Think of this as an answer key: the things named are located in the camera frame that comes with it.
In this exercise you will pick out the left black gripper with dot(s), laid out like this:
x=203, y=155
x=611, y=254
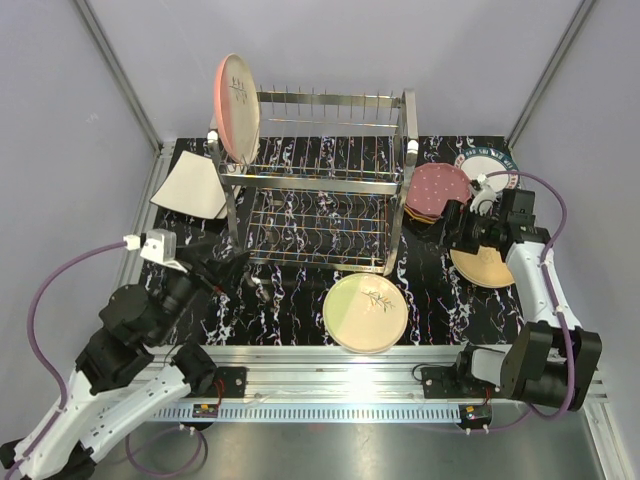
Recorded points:
x=229, y=271

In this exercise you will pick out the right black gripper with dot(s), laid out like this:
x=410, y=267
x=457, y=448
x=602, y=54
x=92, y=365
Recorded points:
x=459, y=215

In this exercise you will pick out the beige tan round plate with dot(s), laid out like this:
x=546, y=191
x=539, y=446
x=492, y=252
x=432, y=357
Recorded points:
x=485, y=269

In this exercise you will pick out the yellow dotted plate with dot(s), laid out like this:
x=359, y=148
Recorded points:
x=430, y=220

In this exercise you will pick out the pink dotted plate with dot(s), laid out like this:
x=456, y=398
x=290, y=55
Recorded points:
x=433, y=185

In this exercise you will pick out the teal-rimmed lettered plate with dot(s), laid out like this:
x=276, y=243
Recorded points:
x=498, y=167

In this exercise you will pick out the square black-rimmed plate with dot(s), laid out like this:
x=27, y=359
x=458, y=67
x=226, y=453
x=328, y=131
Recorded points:
x=192, y=188

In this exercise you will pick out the cream round plate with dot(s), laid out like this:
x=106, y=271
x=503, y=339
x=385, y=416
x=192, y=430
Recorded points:
x=365, y=313

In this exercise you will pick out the pink round plate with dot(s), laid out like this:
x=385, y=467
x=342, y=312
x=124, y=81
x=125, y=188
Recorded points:
x=237, y=109

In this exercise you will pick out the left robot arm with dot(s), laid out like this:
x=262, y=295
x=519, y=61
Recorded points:
x=96, y=408

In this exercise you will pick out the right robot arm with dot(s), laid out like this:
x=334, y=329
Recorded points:
x=552, y=361

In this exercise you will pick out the stainless steel dish rack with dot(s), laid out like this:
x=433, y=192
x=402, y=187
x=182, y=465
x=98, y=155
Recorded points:
x=326, y=183

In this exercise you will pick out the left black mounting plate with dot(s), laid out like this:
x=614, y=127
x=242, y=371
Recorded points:
x=232, y=380

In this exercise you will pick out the black mounting plate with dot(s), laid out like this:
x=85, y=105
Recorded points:
x=440, y=382
x=232, y=380

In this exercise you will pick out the left small circuit board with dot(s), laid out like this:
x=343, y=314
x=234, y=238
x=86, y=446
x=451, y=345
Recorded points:
x=201, y=410

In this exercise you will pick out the small circuit board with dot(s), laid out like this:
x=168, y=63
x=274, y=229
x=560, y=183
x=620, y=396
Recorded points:
x=476, y=416
x=201, y=410

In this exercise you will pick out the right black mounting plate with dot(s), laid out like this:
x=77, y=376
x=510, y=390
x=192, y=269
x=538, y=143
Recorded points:
x=440, y=382

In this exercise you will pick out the right small circuit board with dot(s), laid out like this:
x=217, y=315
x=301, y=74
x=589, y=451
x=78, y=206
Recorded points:
x=476, y=416

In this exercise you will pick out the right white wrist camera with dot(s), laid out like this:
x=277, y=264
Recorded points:
x=483, y=196

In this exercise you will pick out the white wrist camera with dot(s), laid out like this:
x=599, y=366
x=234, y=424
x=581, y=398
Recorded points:
x=158, y=246
x=483, y=196

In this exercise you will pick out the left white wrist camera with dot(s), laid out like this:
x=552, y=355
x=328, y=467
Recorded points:
x=158, y=246

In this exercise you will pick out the left aluminium frame post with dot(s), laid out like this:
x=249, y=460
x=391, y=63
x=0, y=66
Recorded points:
x=107, y=52

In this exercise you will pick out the aluminium frame post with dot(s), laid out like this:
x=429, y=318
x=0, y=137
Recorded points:
x=107, y=52
x=560, y=52

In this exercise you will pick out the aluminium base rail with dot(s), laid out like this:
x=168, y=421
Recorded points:
x=328, y=384

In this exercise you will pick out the right aluminium frame post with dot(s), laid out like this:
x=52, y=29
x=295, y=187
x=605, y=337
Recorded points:
x=560, y=52

